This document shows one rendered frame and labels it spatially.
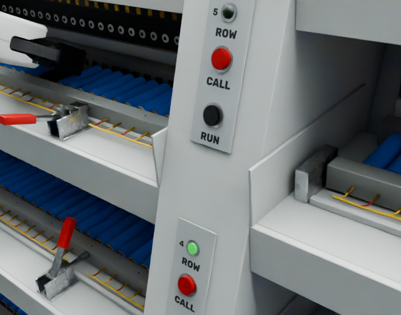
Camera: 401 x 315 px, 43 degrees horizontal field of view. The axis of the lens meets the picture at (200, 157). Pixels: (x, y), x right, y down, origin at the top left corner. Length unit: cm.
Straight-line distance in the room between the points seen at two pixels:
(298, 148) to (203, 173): 8
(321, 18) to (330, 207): 14
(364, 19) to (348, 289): 18
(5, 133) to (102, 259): 19
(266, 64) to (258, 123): 4
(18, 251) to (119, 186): 26
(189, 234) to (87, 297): 22
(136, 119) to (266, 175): 18
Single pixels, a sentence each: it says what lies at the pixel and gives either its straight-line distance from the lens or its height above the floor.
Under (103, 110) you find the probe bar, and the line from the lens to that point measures 56.
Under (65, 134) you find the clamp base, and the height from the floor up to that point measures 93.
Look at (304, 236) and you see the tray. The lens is 39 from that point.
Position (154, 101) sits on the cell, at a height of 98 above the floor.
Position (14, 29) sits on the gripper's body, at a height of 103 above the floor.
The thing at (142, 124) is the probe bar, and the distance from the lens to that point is 52.
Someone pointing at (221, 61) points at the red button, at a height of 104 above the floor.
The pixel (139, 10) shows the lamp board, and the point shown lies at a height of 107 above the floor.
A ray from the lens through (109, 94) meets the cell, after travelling 60.
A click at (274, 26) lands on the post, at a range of 37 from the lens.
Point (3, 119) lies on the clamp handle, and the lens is 52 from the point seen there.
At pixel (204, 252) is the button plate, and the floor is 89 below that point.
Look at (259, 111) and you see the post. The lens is 38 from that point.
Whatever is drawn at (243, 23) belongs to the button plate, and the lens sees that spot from 38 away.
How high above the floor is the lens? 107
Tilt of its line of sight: 15 degrees down
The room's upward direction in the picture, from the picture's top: 8 degrees clockwise
